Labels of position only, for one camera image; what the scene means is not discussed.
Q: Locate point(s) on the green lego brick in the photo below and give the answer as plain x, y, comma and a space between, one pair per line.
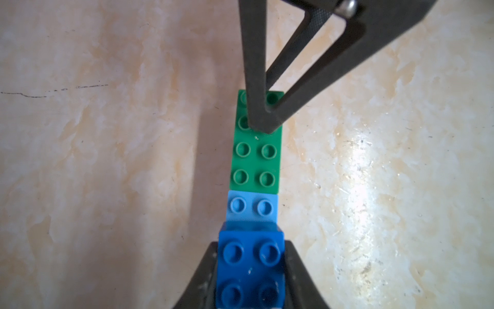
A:
256, 156

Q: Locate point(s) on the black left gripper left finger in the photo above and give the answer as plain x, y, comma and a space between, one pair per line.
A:
200, 292

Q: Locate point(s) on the blue tiny lego brick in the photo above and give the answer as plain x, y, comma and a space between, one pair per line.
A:
250, 272

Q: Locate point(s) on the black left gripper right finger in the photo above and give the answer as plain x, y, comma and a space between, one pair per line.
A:
301, 291

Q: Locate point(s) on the light blue lego brick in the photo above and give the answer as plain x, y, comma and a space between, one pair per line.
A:
250, 206

